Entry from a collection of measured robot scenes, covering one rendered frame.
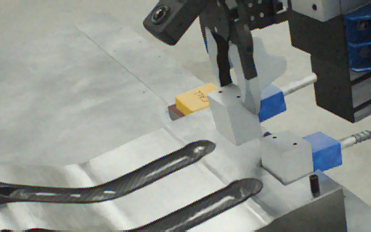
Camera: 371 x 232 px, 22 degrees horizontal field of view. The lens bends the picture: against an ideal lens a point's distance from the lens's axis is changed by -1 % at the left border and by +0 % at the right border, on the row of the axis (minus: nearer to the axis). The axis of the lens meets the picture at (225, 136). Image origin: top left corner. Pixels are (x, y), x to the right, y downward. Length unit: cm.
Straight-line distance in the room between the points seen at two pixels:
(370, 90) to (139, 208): 52
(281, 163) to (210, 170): 10
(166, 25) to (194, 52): 247
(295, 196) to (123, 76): 59
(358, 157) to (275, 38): 89
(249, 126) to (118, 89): 43
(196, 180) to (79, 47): 66
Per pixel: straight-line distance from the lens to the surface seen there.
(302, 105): 300
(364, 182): 260
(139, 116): 140
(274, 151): 102
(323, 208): 100
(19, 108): 152
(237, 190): 103
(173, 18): 101
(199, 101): 133
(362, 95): 143
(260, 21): 106
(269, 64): 107
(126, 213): 104
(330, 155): 104
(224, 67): 112
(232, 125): 109
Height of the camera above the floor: 145
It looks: 30 degrees down
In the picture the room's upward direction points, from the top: 11 degrees counter-clockwise
